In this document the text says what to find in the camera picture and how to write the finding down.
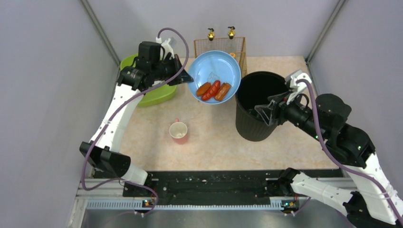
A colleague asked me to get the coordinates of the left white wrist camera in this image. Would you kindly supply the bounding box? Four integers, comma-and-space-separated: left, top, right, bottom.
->
155, 37, 176, 60

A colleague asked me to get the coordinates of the gold wire rack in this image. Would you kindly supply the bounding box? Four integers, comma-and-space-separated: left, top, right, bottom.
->
194, 37, 248, 77

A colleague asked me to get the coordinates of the upper sausage piece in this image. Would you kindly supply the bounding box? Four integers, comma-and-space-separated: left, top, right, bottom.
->
196, 82, 211, 96

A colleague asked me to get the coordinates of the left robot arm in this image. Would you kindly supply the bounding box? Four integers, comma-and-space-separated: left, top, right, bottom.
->
79, 38, 193, 185

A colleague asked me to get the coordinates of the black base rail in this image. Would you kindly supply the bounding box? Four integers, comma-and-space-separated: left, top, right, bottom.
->
94, 169, 344, 211

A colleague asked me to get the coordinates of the blue plate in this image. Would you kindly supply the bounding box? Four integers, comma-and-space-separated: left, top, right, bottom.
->
188, 50, 241, 105

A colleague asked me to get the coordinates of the brown sausage piece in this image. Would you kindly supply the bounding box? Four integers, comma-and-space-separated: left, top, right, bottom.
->
214, 83, 231, 101

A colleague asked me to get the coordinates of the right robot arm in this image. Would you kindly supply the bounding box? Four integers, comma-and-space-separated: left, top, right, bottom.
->
254, 92, 403, 228

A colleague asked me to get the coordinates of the red sausage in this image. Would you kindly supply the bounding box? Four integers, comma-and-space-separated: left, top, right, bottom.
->
201, 80, 221, 101

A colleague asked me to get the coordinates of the green plastic basin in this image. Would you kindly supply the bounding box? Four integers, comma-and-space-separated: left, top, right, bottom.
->
120, 53, 178, 107

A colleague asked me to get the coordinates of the clear oil dispenser bottle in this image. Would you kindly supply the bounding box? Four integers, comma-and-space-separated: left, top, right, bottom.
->
226, 26, 237, 55

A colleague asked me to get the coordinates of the black trash bin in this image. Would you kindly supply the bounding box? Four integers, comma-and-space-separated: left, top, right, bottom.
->
235, 71, 292, 142

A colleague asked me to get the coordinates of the pink mug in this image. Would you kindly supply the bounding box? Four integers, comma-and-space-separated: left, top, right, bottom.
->
169, 118, 189, 144

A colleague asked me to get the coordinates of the dark sauce dispenser bottle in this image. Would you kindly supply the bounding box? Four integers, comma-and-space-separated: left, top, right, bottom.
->
205, 28, 216, 51

